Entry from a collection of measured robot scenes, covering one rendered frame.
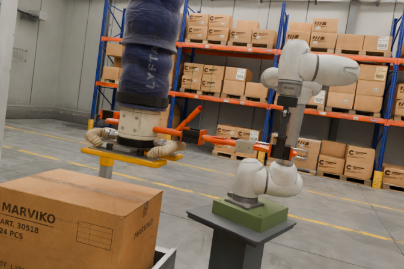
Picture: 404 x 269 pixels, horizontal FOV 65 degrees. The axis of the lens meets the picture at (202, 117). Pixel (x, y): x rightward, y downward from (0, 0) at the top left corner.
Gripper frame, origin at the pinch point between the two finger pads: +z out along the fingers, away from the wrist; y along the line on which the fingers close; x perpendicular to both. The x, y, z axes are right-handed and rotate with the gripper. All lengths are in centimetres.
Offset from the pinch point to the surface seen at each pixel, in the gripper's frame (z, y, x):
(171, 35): -39, 4, -49
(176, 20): -45, 3, -48
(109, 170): 37, -49, -102
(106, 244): 44, 20, -57
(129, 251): 49, 12, -51
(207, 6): -318, -853, -320
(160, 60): -28, 7, -51
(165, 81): -20, 3, -49
